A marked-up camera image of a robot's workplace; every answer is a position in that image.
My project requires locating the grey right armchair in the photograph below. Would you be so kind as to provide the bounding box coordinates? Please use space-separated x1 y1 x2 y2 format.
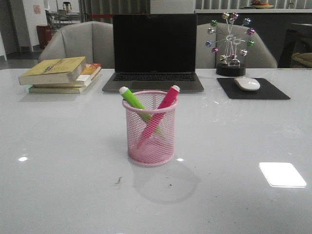
195 22 277 69

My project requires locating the fruit bowl on counter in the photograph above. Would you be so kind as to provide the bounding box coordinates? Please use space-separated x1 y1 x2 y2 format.
251 0 273 9

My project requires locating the grey armchair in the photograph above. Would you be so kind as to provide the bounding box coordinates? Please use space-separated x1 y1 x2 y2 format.
39 21 115 69
195 22 277 69

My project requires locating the grey left armchair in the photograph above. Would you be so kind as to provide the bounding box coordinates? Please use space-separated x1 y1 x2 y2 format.
39 21 115 69

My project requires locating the black mouse pad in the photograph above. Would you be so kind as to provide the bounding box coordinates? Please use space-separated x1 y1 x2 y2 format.
217 78 291 100

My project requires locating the pink highlighter pen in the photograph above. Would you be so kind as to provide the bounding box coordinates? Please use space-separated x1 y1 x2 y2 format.
136 85 180 149

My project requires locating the yellow top book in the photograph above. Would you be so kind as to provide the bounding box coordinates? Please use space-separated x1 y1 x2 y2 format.
19 57 86 85

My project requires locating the grey open laptop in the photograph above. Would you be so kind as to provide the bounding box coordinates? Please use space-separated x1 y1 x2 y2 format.
102 14 204 93

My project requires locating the pink mesh pen holder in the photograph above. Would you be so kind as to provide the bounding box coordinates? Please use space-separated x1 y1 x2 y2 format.
122 90 177 166

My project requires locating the pale bottom book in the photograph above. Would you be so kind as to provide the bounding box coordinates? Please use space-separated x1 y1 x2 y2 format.
28 74 100 94

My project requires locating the orange middle book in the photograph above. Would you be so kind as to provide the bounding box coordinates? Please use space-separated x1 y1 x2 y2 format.
33 63 101 88

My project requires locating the green highlighter pen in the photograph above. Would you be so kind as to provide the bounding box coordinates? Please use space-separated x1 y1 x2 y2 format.
119 86 164 138

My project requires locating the brown cushion at right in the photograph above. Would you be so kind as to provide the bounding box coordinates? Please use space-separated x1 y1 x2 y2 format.
292 52 312 68

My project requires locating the red trash bin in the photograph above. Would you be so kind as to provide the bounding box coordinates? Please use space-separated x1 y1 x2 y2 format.
36 25 52 49

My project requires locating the ferris wheel desk ornament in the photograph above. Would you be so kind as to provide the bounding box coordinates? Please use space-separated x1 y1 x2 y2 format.
205 12 255 77

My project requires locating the white computer mouse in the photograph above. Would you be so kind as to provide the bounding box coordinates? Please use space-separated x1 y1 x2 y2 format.
234 77 260 91

